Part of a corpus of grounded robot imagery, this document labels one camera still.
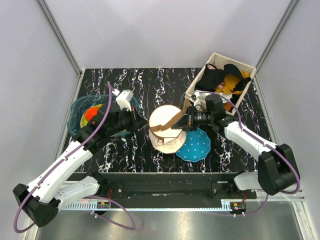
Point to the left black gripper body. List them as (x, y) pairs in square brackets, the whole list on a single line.
[(128, 120)]

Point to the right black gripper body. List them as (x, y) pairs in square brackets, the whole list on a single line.
[(201, 118)]

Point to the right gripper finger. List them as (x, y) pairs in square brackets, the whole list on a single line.
[(183, 127), (183, 120)]

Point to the cream round laundry bag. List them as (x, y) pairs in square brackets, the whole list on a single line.
[(162, 136)]

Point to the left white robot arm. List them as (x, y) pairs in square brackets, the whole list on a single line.
[(43, 198)]

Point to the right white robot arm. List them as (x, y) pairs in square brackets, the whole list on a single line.
[(277, 171)]

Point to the blue polka dot plate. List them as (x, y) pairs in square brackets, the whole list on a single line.
[(196, 146)]

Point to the orange mug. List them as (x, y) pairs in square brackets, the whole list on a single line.
[(91, 112)]

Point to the yellow-green plate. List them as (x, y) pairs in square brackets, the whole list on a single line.
[(83, 121)]

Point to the black garment in basket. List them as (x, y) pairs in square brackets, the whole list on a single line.
[(212, 76)]

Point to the teal plastic tub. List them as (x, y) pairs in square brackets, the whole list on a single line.
[(83, 103)]

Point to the wicker basket with liner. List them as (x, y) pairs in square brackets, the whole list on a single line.
[(219, 61)]

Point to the mustard yellow garment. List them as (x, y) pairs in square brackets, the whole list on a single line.
[(233, 86)]

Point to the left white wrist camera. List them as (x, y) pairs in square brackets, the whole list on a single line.
[(124, 100)]

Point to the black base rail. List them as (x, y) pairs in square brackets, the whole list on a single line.
[(174, 190)]

